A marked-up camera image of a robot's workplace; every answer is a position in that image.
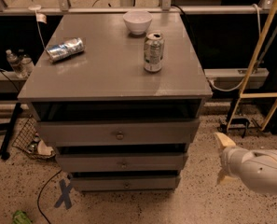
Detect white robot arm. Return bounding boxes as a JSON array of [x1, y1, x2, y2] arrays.
[[214, 132, 277, 195]]

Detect blue tape cross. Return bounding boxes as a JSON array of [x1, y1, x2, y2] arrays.
[[54, 179, 72, 210]]

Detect grey bottom drawer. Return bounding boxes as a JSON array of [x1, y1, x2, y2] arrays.
[[71, 175, 181, 191]]

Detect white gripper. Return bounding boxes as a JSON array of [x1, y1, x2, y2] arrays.
[[214, 133, 254, 185]]

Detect crushed blue soda can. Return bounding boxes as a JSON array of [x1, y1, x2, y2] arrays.
[[46, 37, 85, 63]]

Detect grey middle drawer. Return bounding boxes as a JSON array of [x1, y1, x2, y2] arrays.
[[56, 153, 187, 173]]

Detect black clamp on floor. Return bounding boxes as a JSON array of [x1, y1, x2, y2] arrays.
[[217, 118, 250, 137]]

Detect yellow wooden frame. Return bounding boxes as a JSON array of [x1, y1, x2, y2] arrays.
[[224, 0, 277, 133]]

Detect black stand leg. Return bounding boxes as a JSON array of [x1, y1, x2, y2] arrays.
[[0, 103, 22, 161]]

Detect white cable right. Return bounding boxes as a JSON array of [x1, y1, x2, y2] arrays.
[[208, 3, 263, 92]]

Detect wire basket with items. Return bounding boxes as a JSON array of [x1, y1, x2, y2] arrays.
[[12, 118, 55, 160]]

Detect black floor cable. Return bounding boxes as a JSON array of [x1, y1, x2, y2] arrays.
[[36, 169, 62, 224]]

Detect green object on floor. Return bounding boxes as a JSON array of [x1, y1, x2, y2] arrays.
[[12, 210, 33, 224]]

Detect grey top drawer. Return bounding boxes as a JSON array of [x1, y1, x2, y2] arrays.
[[35, 119, 200, 147]]

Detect upright soda can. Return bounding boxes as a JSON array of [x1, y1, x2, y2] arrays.
[[144, 32, 164, 73]]

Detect clear water bottle left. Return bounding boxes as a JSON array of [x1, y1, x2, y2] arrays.
[[6, 49, 27, 78]]

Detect white bowl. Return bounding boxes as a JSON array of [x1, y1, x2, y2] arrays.
[[123, 11, 153, 35]]

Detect grey drawer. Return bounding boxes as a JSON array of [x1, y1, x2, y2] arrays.
[[71, 175, 181, 191], [56, 153, 187, 173], [35, 119, 200, 147]]

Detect grey drawer cabinet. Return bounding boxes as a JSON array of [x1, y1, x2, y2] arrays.
[[19, 13, 212, 180]]

